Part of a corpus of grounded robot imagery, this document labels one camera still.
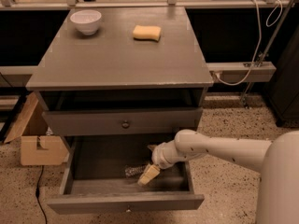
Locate grey wooden drawer cabinet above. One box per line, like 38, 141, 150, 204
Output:
27, 7, 213, 214

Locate closed grey top drawer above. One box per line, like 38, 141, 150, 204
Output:
43, 107, 203, 136

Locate clear plastic water bottle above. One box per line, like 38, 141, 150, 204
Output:
124, 165, 146, 177

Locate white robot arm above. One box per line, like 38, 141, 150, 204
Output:
138, 130, 299, 224

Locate open grey middle drawer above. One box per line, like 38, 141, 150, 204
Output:
47, 133, 204, 215

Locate cardboard box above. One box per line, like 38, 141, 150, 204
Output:
4, 93, 69, 166

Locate grey metal rail frame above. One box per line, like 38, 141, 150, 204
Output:
1, 0, 297, 91

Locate white ceramic bowl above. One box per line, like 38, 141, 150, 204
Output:
70, 9, 102, 35

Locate yellow sponge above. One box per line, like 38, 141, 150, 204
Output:
133, 25, 162, 41

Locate white hanging cable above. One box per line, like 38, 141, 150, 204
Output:
213, 0, 284, 87

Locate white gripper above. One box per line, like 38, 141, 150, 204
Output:
137, 141, 181, 186

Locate black floor cable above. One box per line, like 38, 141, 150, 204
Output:
35, 165, 49, 224

